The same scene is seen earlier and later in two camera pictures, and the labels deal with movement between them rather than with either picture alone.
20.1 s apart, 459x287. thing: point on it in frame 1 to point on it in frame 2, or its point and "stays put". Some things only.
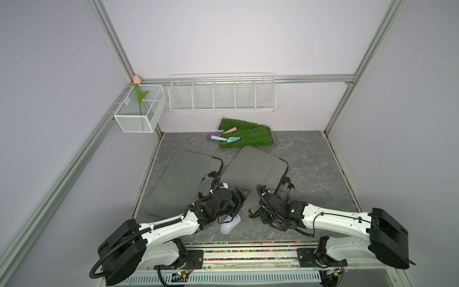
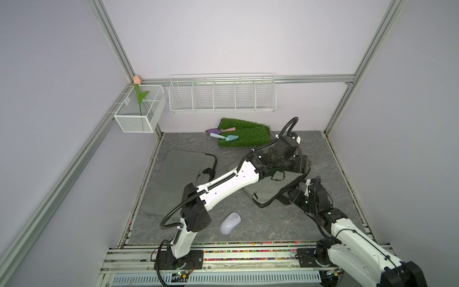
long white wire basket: x=223 y=92 stays put
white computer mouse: x=226 y=227 stays put
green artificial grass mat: x=249 y=133 stays put
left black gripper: x=238 y=201 to x=300 y=162
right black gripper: x=263 y=218 to x=296 y=195
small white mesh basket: x=134 y=117 stays put
